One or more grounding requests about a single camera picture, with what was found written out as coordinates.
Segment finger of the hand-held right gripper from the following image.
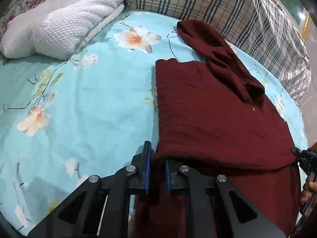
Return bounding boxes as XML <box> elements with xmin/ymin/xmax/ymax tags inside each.
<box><xmin>291</xmin><ymin>147</ymin><xmax>317</xmax><ymax>173</ymax></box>

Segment person's right hand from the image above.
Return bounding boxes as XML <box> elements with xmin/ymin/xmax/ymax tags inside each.
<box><xmin>300</xmin><ymin>180</ymin><xmax>317</xmax><ymax>205</ymax></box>

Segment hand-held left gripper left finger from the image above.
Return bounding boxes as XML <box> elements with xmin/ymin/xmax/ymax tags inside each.
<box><xmin>27</xmin><ymin>141</ymin><xmax>152</xmax><ymax>238</ymax></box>

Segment white textured blanket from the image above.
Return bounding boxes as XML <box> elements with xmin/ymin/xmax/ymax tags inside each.
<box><xmin>0</xmin><ymin>0</ymin><xmax>129</xmax><ymax>60</ymax></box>

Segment gold framed picture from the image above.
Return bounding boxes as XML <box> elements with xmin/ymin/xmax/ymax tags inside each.
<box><xmin>285</xmin><ymin>0</ymin><xmax>311</xmax><ymax>40</ymax></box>

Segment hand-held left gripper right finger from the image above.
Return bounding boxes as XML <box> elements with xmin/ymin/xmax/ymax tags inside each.
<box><xmin>165</xmin><ymin>159</ymin><xmax>287</xmax><ymax>238</ymax></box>

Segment plaid quilt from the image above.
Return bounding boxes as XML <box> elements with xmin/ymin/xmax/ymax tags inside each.
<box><xmin>77</xmin><ymin>0</ymin><xmax>312</xmax><ymax>106</ymax></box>

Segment maroon knit sweater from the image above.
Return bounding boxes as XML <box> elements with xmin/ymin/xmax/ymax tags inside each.
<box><xmin>134</xmin><ymin>20</ymin><xmax>302</xmax><ymax>238</ymax></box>

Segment light blue floral bed sheet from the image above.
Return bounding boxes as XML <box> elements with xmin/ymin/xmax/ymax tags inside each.
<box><xmin>0</xmin><ymin>11</ymin><xmax>309</xmax><ymax>236</ymax></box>

